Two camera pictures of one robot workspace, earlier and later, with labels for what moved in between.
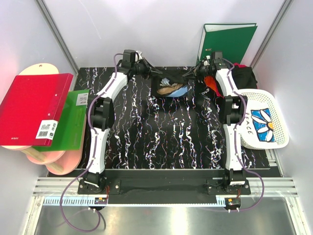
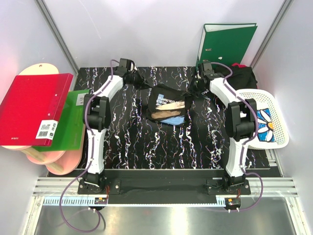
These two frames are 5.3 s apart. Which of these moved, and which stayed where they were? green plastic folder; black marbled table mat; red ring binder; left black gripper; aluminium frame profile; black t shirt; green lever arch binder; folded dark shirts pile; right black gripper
Moved: black t shirt; left black gripper; right black gripper
Stayed: aluminium frame profile; green plastic folder; black marbled table mat; folded dark shirts pile; green lever arch binder; red ring binder
